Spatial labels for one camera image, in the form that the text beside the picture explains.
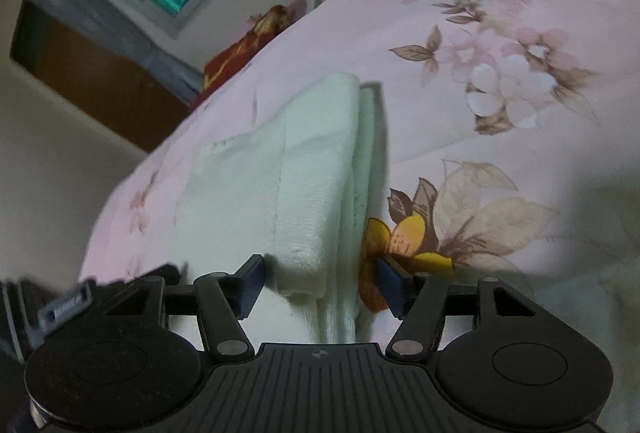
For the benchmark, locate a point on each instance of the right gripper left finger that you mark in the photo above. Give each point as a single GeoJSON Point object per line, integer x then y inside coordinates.
{"type": "Point", "coordinates": [224, 300]}

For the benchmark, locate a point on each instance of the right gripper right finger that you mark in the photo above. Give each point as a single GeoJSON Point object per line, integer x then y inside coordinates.
{"type": "Point", "coordinates": [418, 301]}

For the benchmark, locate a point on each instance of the white knitted garment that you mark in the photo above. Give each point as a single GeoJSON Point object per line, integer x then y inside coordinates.
{"type": "Point", "coordinates": [296, 192]}

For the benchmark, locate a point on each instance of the brown wooden door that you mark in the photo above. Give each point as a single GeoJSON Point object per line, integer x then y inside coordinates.
{"type": "Point", "coordinates": [112, 90]}

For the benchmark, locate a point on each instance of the pink floral bedsheet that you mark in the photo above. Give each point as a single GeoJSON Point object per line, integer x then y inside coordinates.
{"type": "Point", "coordinates": [509, 146]}

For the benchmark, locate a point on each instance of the red floral pillow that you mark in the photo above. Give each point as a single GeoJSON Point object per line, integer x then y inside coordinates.
{"type": "Point", "coordinates": [225, 65]}

